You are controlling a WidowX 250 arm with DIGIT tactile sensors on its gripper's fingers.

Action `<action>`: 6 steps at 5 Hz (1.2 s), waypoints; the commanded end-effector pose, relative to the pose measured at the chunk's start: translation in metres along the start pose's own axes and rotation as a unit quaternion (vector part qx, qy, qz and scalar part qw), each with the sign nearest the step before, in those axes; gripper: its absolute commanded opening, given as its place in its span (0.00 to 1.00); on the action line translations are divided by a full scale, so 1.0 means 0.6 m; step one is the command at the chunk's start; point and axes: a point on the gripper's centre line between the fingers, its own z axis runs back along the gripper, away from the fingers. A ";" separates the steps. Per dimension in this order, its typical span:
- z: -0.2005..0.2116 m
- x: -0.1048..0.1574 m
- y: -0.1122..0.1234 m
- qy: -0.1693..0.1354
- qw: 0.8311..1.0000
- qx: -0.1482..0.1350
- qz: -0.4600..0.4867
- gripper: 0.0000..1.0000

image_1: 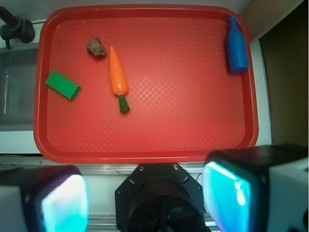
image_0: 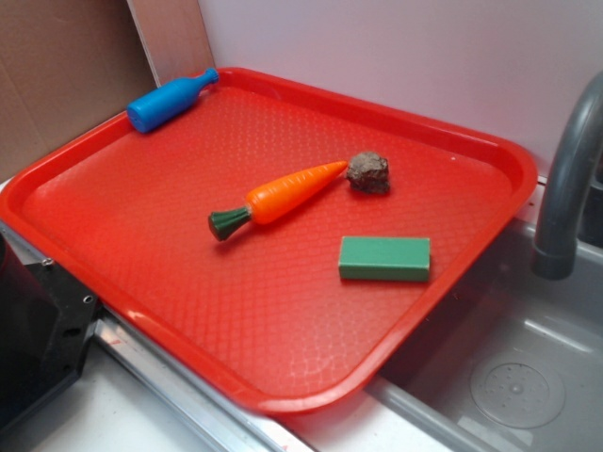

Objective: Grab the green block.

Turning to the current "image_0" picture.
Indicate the brown cardboard panel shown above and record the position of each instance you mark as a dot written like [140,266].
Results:
[67,66]

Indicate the red plastic tray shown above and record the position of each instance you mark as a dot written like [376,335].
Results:
[264,316]

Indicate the grey toy sink basin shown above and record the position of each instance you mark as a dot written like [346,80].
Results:
[506,361]

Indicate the grey sink faucet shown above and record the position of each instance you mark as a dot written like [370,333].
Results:
[571,209]

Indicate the orange toy carrot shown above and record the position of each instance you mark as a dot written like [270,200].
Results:
[275,199]

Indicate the blue toy bottle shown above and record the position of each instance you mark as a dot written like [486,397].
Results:
[168,101]

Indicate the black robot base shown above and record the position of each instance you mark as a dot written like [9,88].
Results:
[47,319]

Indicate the brown rock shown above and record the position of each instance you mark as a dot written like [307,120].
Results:
[368,172]

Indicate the green rectangular block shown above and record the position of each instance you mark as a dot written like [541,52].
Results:
[392,259]

